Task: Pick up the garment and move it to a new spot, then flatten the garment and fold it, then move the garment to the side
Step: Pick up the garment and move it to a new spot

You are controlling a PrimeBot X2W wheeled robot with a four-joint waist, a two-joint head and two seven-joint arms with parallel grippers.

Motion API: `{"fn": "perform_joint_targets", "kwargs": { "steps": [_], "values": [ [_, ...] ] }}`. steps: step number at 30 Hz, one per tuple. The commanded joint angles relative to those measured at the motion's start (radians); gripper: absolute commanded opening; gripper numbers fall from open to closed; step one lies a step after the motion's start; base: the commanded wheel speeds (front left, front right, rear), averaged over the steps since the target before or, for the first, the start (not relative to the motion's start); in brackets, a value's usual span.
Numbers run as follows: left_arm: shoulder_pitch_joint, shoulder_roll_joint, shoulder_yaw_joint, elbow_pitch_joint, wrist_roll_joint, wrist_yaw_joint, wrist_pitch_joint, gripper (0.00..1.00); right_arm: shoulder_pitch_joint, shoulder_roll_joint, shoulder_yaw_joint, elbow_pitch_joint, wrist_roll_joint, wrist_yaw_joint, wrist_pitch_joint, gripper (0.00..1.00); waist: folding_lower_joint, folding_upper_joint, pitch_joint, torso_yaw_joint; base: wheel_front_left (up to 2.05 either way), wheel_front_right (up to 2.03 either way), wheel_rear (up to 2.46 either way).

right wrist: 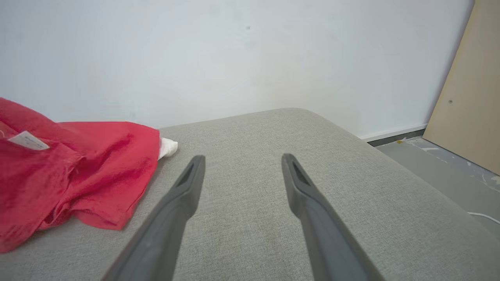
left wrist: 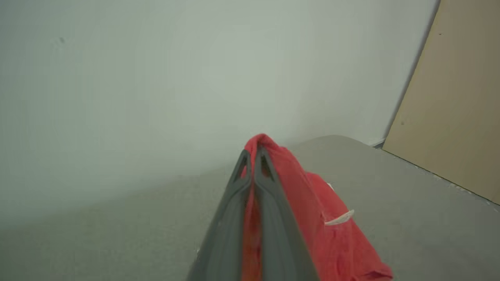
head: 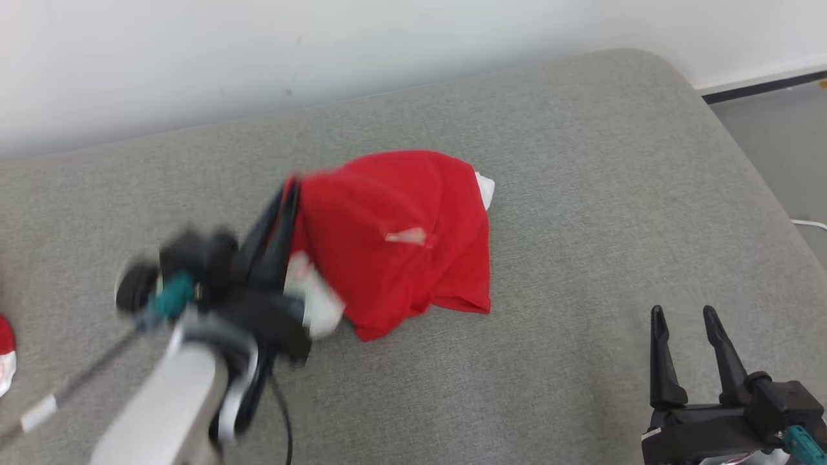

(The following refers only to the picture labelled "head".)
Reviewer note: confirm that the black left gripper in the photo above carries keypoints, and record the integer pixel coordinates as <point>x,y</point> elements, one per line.
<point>265,320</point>

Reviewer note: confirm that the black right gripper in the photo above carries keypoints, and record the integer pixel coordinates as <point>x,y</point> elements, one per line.
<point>704,436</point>

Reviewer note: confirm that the red white t-shirt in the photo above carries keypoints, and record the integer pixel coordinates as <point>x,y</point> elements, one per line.
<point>387,226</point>

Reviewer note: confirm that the red white shorts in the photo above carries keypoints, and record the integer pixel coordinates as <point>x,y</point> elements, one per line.
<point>5,342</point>

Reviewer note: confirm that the grey fabric sofa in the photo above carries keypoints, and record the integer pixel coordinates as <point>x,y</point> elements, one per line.
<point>581,194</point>

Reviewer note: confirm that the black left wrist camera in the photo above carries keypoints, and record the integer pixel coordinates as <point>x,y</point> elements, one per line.
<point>197,258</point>

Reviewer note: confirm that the black white wall baseboard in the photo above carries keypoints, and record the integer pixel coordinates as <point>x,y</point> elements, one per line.
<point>762,87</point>

